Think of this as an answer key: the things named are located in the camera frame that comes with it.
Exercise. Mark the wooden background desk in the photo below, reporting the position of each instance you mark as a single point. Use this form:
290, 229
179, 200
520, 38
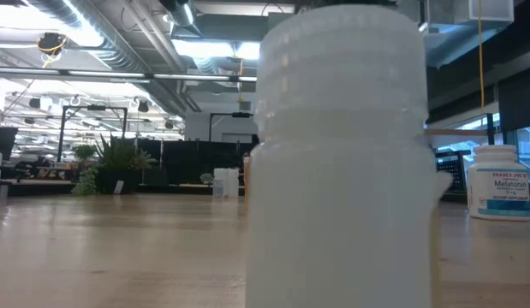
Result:
42, 181

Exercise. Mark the white Melatonin bottle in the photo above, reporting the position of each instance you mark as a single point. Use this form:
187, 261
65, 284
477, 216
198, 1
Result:
498, 192

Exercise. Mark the long ceiling light strip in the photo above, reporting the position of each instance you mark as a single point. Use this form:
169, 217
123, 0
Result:
106, 74

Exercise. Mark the black monitor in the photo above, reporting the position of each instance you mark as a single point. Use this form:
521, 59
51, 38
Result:
3, 143

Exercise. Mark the silver spiral air duct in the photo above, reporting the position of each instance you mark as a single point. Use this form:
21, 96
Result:
119, 55

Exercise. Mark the black shelf post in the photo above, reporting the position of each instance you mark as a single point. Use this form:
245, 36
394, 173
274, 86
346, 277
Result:
490, 128

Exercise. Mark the black workstation frame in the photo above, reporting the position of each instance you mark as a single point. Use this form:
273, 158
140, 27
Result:
241, 114
93, 108

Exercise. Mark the small potted plant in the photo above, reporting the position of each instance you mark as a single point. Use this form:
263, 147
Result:
206, 177

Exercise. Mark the white ceiling air unit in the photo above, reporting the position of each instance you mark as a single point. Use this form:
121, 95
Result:
470, 10

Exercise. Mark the black perforated panel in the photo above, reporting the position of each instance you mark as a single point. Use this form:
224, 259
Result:
453, 171

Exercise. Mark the clear bottle with grey label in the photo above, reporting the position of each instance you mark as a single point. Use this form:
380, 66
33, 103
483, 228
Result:
218, 189

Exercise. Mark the black partition wall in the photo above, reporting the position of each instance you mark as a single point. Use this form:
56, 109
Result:
183, 162

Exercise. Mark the potted succulent plant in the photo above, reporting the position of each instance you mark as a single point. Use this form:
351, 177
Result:
114, 167

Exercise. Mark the grey table leg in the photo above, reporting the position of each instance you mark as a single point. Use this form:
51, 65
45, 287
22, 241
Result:
3, 192

